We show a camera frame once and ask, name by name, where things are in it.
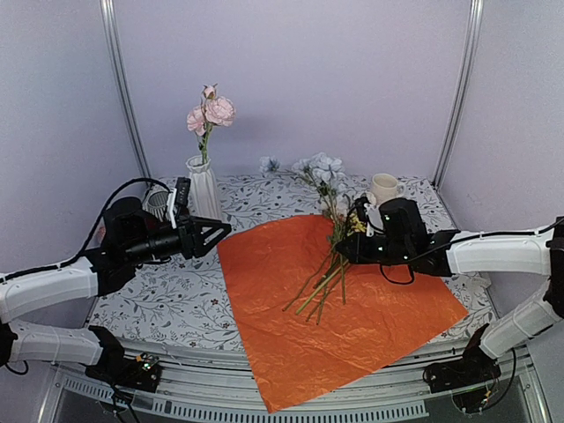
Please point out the pink rose flower stem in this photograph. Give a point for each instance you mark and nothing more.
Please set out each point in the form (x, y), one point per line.
(212, 111)

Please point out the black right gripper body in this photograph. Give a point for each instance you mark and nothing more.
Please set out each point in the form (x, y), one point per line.
(396, 251)

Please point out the orange tissue paper sheet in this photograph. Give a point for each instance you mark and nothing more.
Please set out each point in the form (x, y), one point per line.
(388, 314)

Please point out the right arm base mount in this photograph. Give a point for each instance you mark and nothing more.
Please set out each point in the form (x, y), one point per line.
(474, 375)

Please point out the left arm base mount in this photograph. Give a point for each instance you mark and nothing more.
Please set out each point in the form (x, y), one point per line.
(113, 368)

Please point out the cream ceramic mug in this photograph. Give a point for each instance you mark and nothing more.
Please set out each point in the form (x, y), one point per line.
(385, 187)

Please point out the striped black white cup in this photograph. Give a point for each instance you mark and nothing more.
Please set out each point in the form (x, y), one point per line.
(156, 204)

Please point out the aluminium frame post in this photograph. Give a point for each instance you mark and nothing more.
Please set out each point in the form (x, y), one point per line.
(109, 22)
(471, 44)

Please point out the left aluminium frame post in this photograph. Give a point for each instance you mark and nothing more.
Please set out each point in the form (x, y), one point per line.
(109, 22)

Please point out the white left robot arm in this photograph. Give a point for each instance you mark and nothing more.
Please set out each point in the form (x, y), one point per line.
(30, 291)

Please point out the white ribbed ceramic vase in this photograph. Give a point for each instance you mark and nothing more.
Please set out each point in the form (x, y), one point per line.
(203, 189)

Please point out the yellow small flower sprig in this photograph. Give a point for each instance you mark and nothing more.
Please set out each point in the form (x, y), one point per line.
(330, 275)

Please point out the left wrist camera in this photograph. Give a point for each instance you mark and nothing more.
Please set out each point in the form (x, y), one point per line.
(177, 201)

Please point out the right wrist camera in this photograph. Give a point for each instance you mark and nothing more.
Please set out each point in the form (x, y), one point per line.
(361, 208)

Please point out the aluminium front rail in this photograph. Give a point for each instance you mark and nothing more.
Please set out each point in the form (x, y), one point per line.
(218, 386)

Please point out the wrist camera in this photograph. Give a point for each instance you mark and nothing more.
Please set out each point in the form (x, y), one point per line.
(361, 208)
(177, 201)

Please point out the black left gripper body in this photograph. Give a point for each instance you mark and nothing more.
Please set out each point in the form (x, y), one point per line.
(144, 251)

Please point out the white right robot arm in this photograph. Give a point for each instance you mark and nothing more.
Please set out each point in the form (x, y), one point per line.
(537, 251)

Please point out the right aluminium frame post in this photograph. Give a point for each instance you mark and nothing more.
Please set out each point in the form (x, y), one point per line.
(471, 44)

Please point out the blue hydrangea flower stem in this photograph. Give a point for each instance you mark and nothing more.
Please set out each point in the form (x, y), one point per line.
(324, 175)

